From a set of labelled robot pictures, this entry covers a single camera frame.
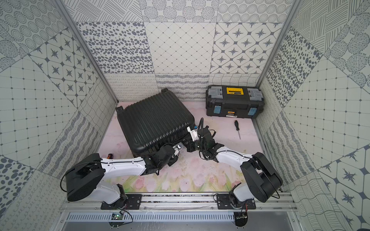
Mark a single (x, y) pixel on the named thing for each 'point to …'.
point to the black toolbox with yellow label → (234, 101)
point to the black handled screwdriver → (236, 125)
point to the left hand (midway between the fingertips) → (178, 152)
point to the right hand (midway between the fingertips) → (184, 144)
